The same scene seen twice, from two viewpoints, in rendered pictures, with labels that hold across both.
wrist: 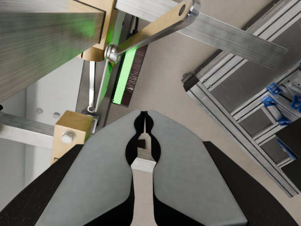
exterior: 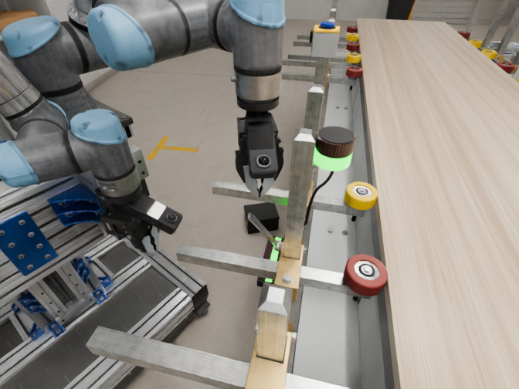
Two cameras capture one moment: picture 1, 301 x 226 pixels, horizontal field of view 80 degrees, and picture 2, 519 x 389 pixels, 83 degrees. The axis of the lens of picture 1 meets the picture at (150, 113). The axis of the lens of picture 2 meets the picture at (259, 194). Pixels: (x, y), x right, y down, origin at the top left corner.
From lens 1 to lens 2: 0.49 m
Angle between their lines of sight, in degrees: 21
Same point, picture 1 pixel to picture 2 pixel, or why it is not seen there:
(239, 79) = (141, 306)
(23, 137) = (329, 199)
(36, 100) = (348, 241)
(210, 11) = not seen: outside the picture
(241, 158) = not seen: hidden behind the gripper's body
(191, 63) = (197, 329)
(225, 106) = (156, 272)
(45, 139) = (317, 199)
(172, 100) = (218, 282)
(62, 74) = (327, 262)
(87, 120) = not seen: hidden behind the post
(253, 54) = (196, 249)
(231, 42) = (211, 253)
